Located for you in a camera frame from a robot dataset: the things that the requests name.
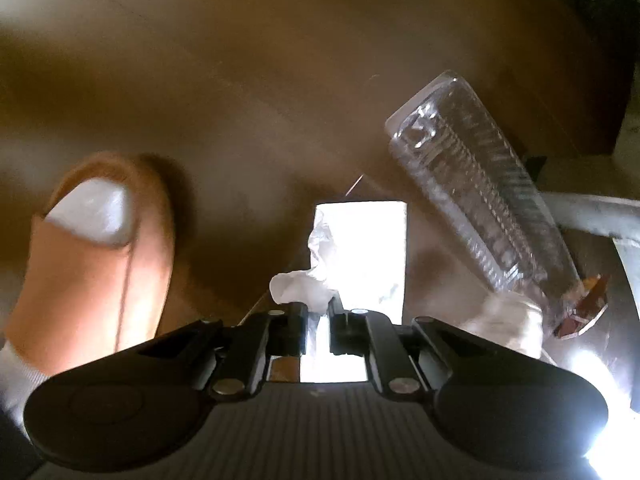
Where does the metal chair base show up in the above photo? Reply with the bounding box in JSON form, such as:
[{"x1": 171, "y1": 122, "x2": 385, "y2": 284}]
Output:
[{"x1": 542, "y1": 190, "x2": 640, "y2": 331}]

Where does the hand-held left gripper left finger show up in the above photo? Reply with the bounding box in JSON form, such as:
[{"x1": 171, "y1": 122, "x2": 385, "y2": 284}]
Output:
[{"x1": 135, "y1": 302, "x2": 308, "y2": 402}]

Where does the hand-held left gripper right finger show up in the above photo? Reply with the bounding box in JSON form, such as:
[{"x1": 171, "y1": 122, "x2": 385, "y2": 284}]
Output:
[{"x1": 327, "y1": 302, "x2": 506, "y2": 402}]

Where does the clear plastic tray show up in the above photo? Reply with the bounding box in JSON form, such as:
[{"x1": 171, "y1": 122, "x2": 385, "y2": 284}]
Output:
[{"x1": 385, "y1": 71, "x2": 581, "y2": 331}]

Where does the white paper sheet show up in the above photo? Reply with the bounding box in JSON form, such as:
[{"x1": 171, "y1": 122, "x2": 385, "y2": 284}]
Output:
[{"x1": 311, "y1": 201, "x2": 407, "y2": 383}]

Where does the brown snack wrapper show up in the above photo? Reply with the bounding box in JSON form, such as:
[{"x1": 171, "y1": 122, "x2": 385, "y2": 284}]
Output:
[{"x1": 552, "y1": 274, "x2": 610, "y2": 338}]

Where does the white tissue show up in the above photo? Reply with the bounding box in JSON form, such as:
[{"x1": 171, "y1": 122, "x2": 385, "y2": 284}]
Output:
[{"x1": 269, "y1": 207, "x2": 342, "y2": 361}]

